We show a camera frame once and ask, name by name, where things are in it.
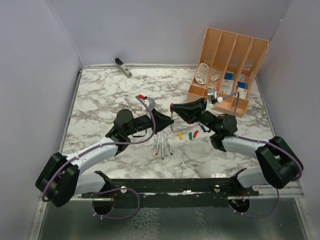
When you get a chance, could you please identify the grey black stapler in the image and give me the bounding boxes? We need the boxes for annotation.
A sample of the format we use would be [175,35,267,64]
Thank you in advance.
[114,58,132,78]

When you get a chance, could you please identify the yellow-end white marker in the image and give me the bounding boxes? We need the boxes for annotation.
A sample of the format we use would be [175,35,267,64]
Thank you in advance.
[153,134,157,157]

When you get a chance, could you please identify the purple-end white marker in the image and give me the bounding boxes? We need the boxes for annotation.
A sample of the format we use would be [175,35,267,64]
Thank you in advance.
[170,110,174,131]

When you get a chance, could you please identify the red-end white marker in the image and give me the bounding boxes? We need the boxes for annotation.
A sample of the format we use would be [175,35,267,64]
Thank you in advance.
[155,133,161,156]

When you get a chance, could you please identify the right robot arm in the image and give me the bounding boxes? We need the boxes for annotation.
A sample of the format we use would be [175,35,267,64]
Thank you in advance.
[170,98,303,196]

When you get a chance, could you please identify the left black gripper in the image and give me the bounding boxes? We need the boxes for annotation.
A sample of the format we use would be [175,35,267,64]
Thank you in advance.
[126,107,174,137]

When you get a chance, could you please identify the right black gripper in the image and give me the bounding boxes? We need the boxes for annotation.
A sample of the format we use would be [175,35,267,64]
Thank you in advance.
[171,98,220,134]

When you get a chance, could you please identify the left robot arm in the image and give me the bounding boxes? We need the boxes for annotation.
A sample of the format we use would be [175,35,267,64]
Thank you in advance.
[35,109,174,207]

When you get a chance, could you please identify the blue white box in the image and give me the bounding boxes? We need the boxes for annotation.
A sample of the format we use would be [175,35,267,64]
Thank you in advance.
[221,72,235,89]

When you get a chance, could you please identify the purple pen cap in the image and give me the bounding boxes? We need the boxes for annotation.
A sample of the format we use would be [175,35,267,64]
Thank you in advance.
[170,103,174,113]

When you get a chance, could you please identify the white oval perforated plate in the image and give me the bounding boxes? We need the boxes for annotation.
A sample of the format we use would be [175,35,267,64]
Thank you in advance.
[194,62,210,85]

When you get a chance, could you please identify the white paper cards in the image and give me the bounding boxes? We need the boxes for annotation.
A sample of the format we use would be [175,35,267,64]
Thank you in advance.
[209,69,222,86]

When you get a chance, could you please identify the blue-end white marker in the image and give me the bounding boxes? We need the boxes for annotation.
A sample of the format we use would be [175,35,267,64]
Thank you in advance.
[163,132,173,155]

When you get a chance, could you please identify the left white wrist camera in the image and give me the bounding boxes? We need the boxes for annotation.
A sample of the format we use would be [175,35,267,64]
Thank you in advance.
[139,94,156,111]

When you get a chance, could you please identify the yellow pen cap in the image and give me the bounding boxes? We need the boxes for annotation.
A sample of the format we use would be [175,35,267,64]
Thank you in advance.
[178,131,183,140]

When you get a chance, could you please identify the peach desk organizer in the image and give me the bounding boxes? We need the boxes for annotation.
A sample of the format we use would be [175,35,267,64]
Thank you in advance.
[186,27,269,118]

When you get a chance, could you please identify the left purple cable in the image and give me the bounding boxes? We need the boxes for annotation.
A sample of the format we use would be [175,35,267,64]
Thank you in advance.
[41,94,157,221]

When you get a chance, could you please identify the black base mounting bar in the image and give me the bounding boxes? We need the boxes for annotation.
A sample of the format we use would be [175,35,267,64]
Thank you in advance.
[81,177,259,209]

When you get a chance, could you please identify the green-end white marker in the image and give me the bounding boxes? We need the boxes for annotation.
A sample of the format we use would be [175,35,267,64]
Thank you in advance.
[161,133,165,160]

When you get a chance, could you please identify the red white box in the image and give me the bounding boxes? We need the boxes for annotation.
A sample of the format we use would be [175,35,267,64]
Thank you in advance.
[236,81,248,99]

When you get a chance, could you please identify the aluminium frame rail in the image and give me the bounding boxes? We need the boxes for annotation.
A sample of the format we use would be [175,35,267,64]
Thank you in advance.
[258,181,304,198]

